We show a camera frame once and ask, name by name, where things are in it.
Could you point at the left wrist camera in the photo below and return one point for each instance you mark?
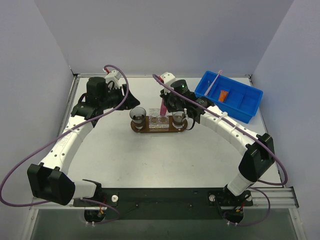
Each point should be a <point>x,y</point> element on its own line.
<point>112,79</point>

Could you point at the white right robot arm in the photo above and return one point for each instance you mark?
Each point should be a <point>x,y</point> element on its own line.
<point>257,151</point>

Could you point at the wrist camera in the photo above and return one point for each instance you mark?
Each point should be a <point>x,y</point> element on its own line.
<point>112,79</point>
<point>168,78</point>

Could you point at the clear textured toothbrush holder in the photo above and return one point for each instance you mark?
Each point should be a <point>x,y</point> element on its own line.
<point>156,121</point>

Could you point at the blue plastic bin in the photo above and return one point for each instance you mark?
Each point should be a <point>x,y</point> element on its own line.
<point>242,102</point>

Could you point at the orange toothpaste tube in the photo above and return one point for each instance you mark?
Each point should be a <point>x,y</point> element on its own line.
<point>223,95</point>

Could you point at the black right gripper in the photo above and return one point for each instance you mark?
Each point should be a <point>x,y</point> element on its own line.
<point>171,103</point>

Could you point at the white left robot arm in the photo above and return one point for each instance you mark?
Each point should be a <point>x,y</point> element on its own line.
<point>49,179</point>

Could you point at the brown oval wooden tray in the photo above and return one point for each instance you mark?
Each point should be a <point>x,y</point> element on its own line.
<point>146,130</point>

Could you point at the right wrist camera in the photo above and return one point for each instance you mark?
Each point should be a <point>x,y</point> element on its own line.
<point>168,78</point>

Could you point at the pink toothbrush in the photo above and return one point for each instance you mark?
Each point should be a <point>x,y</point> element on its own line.
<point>211,85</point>

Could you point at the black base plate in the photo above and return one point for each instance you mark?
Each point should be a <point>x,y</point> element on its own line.
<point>205,203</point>

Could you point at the magenta toothpaste tube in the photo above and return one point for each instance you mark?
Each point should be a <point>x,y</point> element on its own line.
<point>163,109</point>

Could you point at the dark glass cup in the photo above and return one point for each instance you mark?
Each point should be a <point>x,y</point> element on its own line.
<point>179,120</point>
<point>138,117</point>

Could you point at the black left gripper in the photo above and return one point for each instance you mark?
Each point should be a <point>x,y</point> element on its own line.
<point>125,96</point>

